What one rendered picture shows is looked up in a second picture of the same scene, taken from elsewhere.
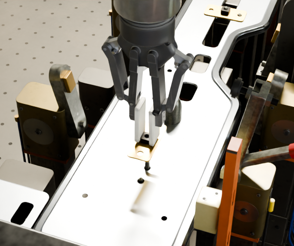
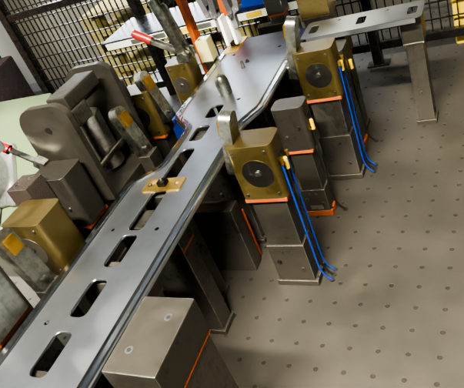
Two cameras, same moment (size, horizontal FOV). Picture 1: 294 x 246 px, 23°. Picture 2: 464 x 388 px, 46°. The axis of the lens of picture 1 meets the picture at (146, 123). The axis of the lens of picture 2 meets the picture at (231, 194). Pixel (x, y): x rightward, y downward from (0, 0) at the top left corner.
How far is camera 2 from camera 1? 2.10 m
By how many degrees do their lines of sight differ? 103
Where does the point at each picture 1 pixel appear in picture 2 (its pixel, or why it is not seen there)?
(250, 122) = (166, 13)
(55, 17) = not seen: outside the picture
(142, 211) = (245, 52)
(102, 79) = (284, 102)
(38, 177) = not seen: hidden behind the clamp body
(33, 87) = (324, 46)
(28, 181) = not seen: hidden behind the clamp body
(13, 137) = (430, 221)
